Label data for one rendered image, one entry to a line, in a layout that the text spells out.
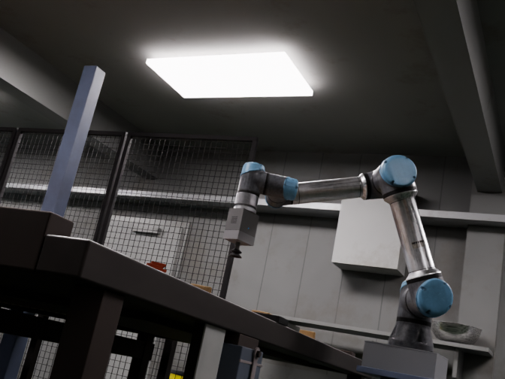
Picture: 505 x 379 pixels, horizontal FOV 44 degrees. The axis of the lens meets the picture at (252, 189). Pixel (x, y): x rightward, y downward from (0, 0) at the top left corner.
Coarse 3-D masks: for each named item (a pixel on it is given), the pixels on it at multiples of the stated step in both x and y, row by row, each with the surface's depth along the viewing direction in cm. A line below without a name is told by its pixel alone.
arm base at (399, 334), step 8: (400, 320) 213; (408, 320) 211; (416, 320) 210; (424, 320) 211; (400, 328) 212; (408, 328) 210; (416, 328) 209; (424, 328) 210; (392, 336) 214; (400, 336) 210; (408, 336) 208; (416, 336) 208; (424, 336) 208; (392, 344) 210; (400, 344) 208; (408, 344) 207; (416, 344) 206; (424, 344) 207; (432, 344) 210
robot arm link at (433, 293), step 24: (384, 168) 208; (408, 168) 208; (384, 192) 210; (408, 192) 207; (408, 216) 206; (408, 240) 205; (408, 264) 205; (432, 264) 204; (408, 288) 205; (432, 288) 198; (432, 312) 197
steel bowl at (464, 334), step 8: (432, 328) 498; (440, 328) 488; (448, 328) 484; (456, 328) 481; (464, 328) 481; (472, 328) 482; (440, 336) 490; (448, 336) 485; (456, 336) 482; (464, 336) 482; (472, 336) 483
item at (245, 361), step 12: (228, 336) 144; (240, 336) 144; (228, 348) 143; (240, 348) 142; (252, 348) 151; (228, 360) 142; (240, 360) 141; (252, 360) 147; (228, 372) 141; (240, 372) 142; (252, 372) 146
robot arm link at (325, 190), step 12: (324, 180) 223; (336, 180) 223; (348, 180) 223; (360, 180) 223; (300, 192) 220; (312, 192) 220; (324, 192) 221; (336, 192) 221; (348, 192) 222; (360, 192) 222; (372, 192) 222; (276, 204) 219; (288, 204) 221
